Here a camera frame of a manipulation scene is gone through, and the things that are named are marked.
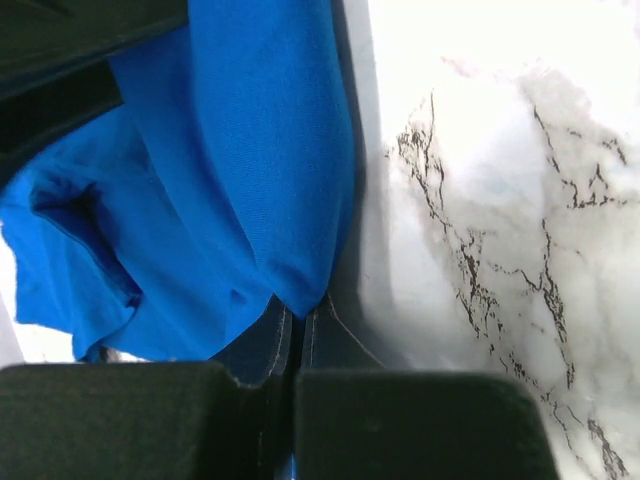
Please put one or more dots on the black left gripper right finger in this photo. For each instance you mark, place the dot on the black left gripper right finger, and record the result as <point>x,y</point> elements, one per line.
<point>356,419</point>

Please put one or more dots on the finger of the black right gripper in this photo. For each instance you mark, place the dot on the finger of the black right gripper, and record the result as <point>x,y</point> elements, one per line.
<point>35,117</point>
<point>41,40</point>

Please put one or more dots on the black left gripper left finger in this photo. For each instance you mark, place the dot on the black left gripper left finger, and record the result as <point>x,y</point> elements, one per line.
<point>224,418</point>

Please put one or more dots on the blue t shirt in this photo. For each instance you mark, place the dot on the blue t shirt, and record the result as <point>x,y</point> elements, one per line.
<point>224,180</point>

